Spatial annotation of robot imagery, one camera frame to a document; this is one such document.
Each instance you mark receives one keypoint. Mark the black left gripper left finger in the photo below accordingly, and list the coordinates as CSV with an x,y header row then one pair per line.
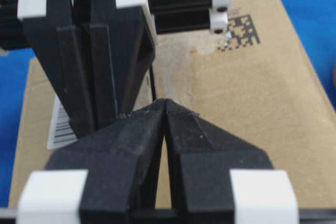
x,y
100,178

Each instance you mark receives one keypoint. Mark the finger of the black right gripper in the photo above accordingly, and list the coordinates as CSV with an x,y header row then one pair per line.
x,y
123,37
50,30

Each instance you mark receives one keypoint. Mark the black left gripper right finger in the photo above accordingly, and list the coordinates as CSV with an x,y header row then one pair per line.
x,y
217,177

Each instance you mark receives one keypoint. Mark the brown cardboard box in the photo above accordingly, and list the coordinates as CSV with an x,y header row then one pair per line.
x,y
257,83

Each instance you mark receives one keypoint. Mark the white barcode label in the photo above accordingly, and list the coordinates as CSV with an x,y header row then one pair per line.
x,y
60,131

